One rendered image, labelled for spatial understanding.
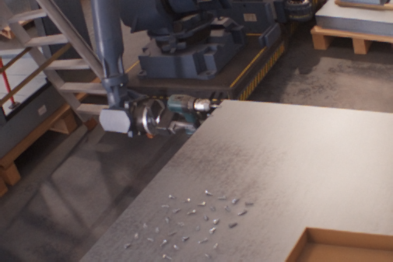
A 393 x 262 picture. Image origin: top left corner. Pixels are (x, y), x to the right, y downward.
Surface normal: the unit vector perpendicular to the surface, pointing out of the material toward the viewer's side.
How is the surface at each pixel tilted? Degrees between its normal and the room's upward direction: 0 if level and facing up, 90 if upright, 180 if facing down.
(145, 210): 0
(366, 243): 90
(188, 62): 90
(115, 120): 75
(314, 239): 90
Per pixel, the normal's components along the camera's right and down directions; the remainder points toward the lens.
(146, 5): -0.17, 0.52
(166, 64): -0.46, 0.53
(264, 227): -0.22, -0.85
